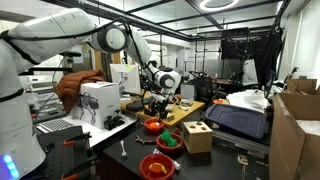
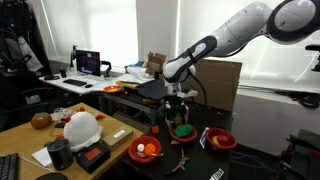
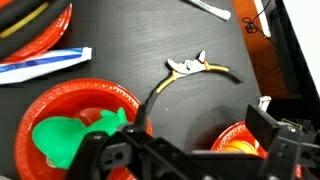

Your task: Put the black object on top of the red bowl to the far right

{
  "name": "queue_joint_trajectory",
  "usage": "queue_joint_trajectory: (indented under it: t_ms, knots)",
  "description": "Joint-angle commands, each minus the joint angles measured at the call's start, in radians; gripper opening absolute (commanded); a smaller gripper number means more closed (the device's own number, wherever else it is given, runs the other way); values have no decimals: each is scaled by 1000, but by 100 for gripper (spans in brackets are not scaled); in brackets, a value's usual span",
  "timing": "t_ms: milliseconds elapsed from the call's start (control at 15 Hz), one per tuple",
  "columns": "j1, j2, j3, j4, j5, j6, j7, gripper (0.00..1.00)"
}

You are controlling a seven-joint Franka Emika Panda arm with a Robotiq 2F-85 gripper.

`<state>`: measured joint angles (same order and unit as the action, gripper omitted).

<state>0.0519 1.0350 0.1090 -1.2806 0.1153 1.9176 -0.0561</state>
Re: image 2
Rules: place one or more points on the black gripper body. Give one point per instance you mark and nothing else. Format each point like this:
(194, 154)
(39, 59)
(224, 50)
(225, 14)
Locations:
(177, 106)

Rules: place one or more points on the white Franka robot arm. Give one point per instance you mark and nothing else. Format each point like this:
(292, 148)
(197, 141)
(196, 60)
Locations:
(240, 30)

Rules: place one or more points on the red plastic bowl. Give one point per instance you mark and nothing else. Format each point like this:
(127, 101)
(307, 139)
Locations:
(135, 154)
(233, 144)
(183, 140)

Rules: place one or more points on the orange bowl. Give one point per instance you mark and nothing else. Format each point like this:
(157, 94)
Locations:
(113, 89)

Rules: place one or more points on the wooden shape sorter box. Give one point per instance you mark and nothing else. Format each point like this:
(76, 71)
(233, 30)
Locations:
(168, 119)

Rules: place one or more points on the green toy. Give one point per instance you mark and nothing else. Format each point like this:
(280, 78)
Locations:
(182, 130)

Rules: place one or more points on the small red cube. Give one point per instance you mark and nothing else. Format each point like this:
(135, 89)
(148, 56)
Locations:
(155, 129)

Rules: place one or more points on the small wooden triangle block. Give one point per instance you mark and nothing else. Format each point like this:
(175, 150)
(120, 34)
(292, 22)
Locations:
(175, 142)

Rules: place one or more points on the blue white packet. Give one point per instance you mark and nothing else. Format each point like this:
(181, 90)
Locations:
(203, 137)

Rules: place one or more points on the dark blue bin lid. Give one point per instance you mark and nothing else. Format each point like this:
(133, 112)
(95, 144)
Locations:
(151, 89)

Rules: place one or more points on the yellow curved toy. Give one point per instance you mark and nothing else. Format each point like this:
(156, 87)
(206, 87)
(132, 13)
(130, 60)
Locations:
(215, 140)

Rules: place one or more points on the grey metal cart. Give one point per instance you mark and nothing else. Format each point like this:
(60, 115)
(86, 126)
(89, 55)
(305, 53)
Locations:
(140, 105)

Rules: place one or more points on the orange ball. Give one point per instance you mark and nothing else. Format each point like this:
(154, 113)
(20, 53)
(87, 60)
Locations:
(150, 149)

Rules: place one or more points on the red block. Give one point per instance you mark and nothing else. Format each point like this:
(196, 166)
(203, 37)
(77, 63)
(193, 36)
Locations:
(223, 138)

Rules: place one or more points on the small white ball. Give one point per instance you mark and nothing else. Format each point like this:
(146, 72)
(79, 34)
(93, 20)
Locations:
(140, 147)

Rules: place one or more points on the large cardboard box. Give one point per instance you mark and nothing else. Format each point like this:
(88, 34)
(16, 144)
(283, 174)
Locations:
(220, 90)

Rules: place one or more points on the small open cardboard box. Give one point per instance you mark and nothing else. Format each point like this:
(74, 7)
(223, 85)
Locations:
(155, 63)

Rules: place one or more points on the white paper pile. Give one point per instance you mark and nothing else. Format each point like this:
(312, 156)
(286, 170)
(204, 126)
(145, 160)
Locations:
(138, 72)

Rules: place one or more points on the tan cardboard box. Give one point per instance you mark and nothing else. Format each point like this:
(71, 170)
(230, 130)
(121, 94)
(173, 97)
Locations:
(117, 136)

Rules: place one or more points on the white striped remote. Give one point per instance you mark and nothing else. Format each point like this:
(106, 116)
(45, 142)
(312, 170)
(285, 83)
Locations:
(216, 174)

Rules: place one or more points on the white desk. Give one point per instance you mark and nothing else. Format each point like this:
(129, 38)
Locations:
(98, 85)

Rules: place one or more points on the black box red label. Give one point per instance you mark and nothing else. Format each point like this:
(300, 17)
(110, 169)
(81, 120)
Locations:
(92, 156)

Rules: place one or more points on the black computer mouse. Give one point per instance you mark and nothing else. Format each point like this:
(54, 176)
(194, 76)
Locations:
(88, 86)

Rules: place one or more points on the white plush toy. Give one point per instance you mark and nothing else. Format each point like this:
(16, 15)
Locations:
(82, 130)

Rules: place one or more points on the computer monitor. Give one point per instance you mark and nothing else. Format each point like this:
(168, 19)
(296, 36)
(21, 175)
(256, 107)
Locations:
(88, 62)

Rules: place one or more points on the black keyboard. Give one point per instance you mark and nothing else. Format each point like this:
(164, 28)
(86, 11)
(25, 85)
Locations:
(75, 82)
(8, 166)

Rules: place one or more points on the clear plastic bag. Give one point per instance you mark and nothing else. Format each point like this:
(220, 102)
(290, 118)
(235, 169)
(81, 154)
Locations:
(61, 112)

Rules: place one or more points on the black desk stand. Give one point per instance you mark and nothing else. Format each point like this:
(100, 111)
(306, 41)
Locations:
(72, 56)

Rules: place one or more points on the black cup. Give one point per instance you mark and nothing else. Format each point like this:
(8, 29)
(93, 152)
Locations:
(63, 72)

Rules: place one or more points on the black cylinder speaker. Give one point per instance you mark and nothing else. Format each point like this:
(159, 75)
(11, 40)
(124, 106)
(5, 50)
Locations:
(60, 154)

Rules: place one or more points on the black headphones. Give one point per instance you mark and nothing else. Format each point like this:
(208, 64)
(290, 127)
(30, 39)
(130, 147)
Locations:
(51, 77)

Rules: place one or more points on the brown ball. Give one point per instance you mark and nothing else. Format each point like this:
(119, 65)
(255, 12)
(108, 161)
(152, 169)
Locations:
(41, 120)

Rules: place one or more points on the black round pad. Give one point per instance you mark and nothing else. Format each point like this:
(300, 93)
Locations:
(51, 176)

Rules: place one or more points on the white paper sheet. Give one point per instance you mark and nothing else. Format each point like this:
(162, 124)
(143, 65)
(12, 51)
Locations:
(42, 156)

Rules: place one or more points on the white tissue box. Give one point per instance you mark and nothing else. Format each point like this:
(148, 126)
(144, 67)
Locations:
(33, 99)

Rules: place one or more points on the black office chair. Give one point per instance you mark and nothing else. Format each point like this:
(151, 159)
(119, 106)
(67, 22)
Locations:
(30, 110)

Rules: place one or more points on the wooden table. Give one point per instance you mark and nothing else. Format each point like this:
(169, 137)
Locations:
(23, 140)

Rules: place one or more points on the grey hanging garment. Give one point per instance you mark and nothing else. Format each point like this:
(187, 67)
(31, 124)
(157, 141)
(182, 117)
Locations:
(26, 55)

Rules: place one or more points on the black hanging jacket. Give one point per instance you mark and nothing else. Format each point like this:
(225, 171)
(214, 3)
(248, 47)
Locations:
(33, 20)

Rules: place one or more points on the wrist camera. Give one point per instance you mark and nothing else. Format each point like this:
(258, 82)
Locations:
(188, 94)

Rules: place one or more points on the black equipment frame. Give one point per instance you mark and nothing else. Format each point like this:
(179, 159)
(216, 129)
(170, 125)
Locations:
(300, 156)

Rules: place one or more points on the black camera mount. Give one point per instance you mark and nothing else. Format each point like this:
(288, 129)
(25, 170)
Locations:
(315, 48)

